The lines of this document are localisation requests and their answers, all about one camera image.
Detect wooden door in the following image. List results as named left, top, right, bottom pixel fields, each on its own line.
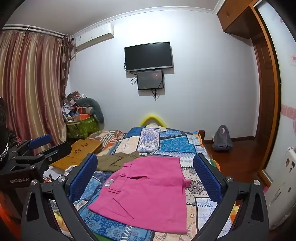
left=251, top=5, right=281, bottom=181

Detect blue patchwork bedsheet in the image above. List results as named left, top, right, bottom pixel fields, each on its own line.
left=50, top=125, right=234, bottom=241

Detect pile of paper clutter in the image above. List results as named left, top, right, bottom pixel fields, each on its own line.
left=61, top=91, right=93, bottom=121

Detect white air conditioner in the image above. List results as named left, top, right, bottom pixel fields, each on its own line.
left=72, top=23, right=115, bottom=52

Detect white cloth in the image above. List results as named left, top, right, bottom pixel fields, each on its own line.
left=44, top=165, right=75, bottom=181

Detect orange striped quilt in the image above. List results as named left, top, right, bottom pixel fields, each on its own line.
left=88, top=130, right=126, bottom=154

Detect curtain rail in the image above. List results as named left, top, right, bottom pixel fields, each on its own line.
left=2, top=24, right=66, bottom=37

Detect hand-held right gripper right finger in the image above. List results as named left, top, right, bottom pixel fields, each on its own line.
left=193, top=153, right=270, bottom=241

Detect green storage box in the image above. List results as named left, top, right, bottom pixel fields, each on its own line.
left=67, top=115, right=100, bottom=139

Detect wooden bed frame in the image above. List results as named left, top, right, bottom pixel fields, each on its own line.
left=196, top=130, right=206, bottom=145

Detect wooden lap desk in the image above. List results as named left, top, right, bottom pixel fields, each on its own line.
left=50, top=139, right=103, bottom=171

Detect yellow pillow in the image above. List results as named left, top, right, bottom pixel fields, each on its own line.
left=140, top=113, right=167, bottom=128

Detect striped pink curtain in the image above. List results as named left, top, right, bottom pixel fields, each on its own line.
left=0, top=30, right=73, bottom=149

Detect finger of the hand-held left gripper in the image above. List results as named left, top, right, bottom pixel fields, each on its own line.
left=16, top=134, right=52, bottom=156
left=35, top=142, right=72, bottom=173

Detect grey backpack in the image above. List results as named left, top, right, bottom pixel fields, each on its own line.
left=212, top=125, right=233, bottom=152

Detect olive green pants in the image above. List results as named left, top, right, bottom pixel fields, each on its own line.
left=96, top=151, right=140, bottom=172

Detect small black monitor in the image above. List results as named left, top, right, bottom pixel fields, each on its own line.
left=136, top=69, right=164, bottom=91

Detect black wall television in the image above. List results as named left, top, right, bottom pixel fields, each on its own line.
left=124, top=42, right=174, bottom=73

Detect wooden overhead cabinet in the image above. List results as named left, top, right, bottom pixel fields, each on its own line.
left=213, top=0, right=259, bottom=40

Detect pink pants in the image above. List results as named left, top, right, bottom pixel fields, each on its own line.
left=88, top=156, right=191, bottom=233

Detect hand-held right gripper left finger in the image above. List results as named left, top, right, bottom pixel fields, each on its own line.
left=20, top=153, right=102, bottom=241

